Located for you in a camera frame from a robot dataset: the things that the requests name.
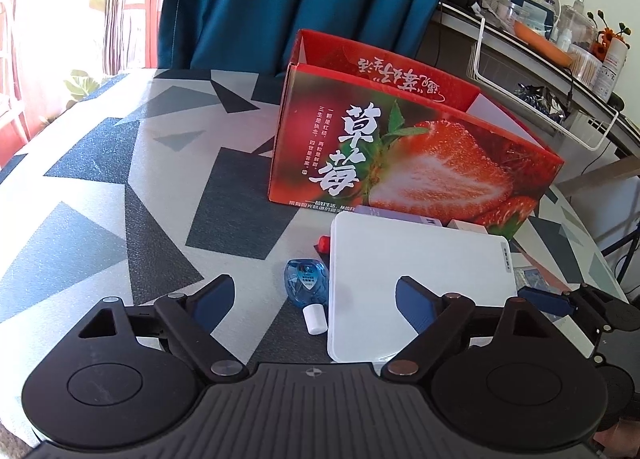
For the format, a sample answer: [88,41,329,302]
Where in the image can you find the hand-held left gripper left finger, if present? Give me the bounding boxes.
[79,275,249,380]

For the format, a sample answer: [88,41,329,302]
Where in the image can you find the blue patterned packet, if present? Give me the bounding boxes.
[512,266,566,290]

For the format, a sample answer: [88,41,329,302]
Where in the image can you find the cotton swab container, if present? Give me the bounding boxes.
[567,46,603,84]

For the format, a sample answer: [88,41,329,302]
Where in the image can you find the orange tray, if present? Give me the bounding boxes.
[512,20,575,67]

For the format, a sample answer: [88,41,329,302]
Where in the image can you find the clear plastic storage box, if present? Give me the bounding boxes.
[505,0,556,34]

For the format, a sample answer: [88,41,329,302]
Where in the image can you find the small white box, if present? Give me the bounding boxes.
[446,219,488,236]

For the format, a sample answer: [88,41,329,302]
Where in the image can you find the white spray bottle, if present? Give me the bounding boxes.
[592,41,628,102]

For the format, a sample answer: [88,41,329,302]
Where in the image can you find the person's right hand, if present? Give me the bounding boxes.
[594,418,640,459]

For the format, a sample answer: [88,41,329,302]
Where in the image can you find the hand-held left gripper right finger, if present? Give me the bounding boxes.
[382,276,553,382]

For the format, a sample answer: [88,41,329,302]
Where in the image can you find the white square box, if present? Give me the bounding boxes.
[326,213,518,364]

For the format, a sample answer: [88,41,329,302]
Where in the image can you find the black tripod stand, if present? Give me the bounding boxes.
[600,219,640,285]

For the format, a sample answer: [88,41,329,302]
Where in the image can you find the purple rectangular box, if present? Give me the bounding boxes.
[354,205,446,230]

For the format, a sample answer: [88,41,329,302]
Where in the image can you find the orange artificial flowers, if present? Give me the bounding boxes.
[587,11,632,57]

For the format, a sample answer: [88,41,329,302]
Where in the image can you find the small white cylinder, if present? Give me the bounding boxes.
[303,305,326,336]

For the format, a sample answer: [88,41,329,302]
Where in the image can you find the red strawberry print cardboard box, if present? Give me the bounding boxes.
[267,29,565,240]

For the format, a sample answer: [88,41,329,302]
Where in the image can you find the black cable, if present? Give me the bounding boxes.
[564,64,576,114]

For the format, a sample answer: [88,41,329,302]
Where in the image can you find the silver blue foil packet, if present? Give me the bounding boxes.
[515,83,568,124]

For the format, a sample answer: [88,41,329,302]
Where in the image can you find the white wire rack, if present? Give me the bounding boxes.
[467,14,621,148]

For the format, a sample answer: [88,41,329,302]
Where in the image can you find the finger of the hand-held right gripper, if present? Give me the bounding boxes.
[517,284,608,335]

